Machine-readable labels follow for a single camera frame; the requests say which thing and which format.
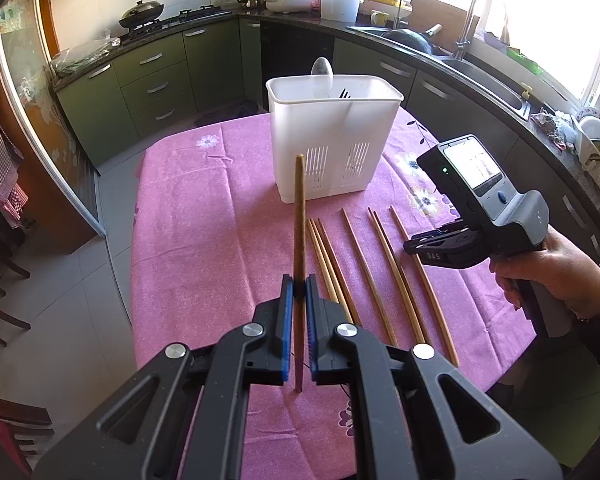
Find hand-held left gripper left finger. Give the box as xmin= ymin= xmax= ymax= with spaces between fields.
xmin=32 ymin=274 xmax=296 ymax=480

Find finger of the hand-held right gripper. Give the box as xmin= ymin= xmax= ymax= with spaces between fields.
xmin=420 ymin=226 xmax=477 ymax=243
xmin=404 ymin=236 xmax=464 ymax=267

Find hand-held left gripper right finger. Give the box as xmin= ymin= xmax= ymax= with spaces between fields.
xmin=305 ymin=274 xmax=566 ymax=480

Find white plastic utensil holder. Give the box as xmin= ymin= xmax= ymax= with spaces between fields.
xmin=265 ymin=74 xmax=405 ymax=205

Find person's right hand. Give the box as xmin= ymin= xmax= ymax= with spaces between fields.
xmin=490 ymin=225 xmax=600 ymax=322

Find crumpled dish rag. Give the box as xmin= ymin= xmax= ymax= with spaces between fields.
xmin=530 ymin=109 xmax=578 ymax=152

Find pink floral tablecloth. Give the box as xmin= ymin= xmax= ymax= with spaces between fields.
xmin=130 ymin=107 xmax=533 ymax=480

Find dish rack with plates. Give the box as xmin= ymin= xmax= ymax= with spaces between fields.
xmin=572 ymin=110 xmax=600 ymax=196

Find steel kitchen sink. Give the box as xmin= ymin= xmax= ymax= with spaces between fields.
xmin=440 ymin=57 xmax=531 ymax=121

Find green box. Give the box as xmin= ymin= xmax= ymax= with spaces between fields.
xmin=480 ymin=32 xmax=546 ymax=73

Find metal kitchen faucet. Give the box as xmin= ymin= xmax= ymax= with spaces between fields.
xmin=454 ymin=0 xmax=510 ymax=61

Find metal spoon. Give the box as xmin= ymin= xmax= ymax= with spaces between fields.
xmin=311 ymin=56 xmax=335 ymax=98

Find dark floor mat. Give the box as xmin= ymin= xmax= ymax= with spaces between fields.
xmin=194 ymin=99 xmax=259 ymax=129

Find brown cutting board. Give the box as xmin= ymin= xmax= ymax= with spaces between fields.
xmin=409 ymin=0 xmax=473 ymax=53

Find white plastic bucket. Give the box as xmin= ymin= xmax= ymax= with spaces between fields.
xmin=317 ymin=0 xmax=366 ymax=23

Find white rice cooker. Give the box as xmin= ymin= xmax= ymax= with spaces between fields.
xmin=266 ymin=0 xmax=317 ymax=13

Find green kitchen cabinets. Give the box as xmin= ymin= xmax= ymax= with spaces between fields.
xmin=55 ymin=15 xmax=600 ymax=281

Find black gas stove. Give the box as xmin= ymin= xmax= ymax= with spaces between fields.
xmin=120 ymin=5 xmax=233 ymax=43

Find clear plastic bag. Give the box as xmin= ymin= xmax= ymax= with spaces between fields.
xmin=49 ymin=35 xmax=122 ymax=78

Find black wok with lid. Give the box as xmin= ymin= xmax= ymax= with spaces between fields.
xmin=118 ymin=0 xmax=165 ymax=30

